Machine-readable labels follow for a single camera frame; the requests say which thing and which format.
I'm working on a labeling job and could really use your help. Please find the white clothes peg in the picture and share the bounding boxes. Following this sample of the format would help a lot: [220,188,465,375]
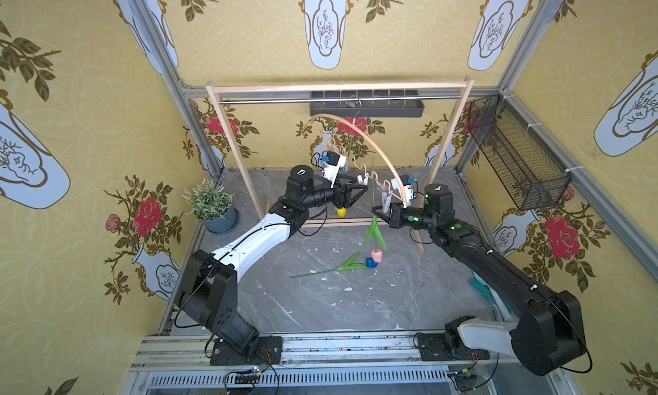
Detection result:
[357,174,369,186]

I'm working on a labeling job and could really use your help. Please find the grey clothes peg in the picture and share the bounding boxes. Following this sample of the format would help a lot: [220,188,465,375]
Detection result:
[380,186,392,204]

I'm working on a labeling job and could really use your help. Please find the orange curved clip hanger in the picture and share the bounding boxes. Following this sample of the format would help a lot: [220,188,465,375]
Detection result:
[296,113,406,204]

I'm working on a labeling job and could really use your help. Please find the pink tulip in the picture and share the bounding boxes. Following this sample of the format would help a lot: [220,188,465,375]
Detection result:
[365,178,387,269]

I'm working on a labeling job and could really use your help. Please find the blue tulip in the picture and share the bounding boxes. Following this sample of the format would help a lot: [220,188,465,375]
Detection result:
[291,253,379,279]

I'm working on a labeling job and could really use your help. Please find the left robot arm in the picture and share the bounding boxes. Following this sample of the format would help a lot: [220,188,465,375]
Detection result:
[175,165,368,360]

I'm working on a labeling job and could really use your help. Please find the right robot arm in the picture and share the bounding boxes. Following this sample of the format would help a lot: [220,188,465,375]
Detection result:
[372,184,589,376]

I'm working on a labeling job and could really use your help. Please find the wooden clothes rack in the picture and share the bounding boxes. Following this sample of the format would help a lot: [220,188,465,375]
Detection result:
[206,77,476,255]

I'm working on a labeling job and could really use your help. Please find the potted green plant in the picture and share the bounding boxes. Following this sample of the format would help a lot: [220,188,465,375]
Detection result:
[183,178,239,235]

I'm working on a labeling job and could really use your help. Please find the small circuit board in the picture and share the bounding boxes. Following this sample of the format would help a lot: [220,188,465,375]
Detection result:
[231,367,266,386]

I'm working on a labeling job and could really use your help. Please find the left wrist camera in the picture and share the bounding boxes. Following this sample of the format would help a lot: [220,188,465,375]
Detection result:
[320,151,347,187]

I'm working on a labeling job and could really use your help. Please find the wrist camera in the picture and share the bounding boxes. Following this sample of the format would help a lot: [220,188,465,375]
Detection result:
[392,174,417,208]
[320,151,347,187]

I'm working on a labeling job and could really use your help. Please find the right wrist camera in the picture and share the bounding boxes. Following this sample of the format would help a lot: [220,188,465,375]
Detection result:
[392,174,417,208]

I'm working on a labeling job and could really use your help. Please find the black wire mesh basket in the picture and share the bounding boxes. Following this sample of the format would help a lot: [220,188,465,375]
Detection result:
[464,96,572,210]

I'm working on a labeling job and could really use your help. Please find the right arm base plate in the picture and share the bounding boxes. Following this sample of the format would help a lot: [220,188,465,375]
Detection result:
[412,333,491,363]

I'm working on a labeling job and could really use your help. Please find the aluminium mounting rail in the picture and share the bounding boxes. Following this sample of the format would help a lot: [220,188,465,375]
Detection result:
[122,330,581,394]

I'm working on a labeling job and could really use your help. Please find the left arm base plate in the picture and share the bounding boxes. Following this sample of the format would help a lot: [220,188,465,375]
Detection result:
[210,336,283,366]

